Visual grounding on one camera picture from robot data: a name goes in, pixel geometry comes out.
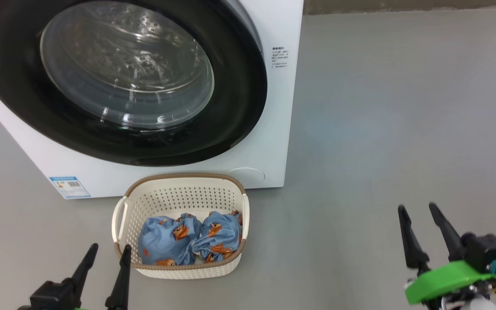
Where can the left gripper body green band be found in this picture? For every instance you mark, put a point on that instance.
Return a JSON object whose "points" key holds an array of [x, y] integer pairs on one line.
{"points": [[54, 297]]}

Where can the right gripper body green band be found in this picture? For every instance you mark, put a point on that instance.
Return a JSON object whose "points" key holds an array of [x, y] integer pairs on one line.
{"points": [[441, 280]]}

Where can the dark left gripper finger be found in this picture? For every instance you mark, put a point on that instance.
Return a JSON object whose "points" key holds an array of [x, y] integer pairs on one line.
{"points": [[86, 263], [121, 280]]}

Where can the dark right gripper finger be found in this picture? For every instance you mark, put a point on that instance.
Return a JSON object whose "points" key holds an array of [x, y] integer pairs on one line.
{"points": [[412, 245], [446, 234]]}

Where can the blue bear-print garment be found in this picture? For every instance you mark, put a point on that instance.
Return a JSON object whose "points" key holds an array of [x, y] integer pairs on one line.
{"points": [[166, 241], [222, 234]]}

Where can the round black glass washer door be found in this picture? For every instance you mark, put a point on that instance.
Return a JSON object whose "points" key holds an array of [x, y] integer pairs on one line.
{"points": [[230, 86]]}

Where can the cream perforated laundry basket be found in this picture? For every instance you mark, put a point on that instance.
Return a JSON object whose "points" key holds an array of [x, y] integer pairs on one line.
{"points": [[179, 193]]}

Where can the white front-load washing machine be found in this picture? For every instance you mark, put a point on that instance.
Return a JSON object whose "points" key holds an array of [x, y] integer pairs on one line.
{"points": [[269, 129]]}

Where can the blue energy label sticker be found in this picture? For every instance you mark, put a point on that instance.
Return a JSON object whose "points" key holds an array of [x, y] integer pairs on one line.
{"points": [[70, 187]]}

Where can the round white filter cover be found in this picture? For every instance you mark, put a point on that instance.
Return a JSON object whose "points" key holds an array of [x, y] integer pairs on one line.
{"points": [[246, 175]]}

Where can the printed text label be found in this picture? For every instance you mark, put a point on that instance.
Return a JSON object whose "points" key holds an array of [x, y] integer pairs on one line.
{"points": [[280, 57]]}

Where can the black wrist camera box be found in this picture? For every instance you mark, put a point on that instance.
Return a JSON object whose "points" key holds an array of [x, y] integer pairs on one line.
{"points": [[487, 252]]}

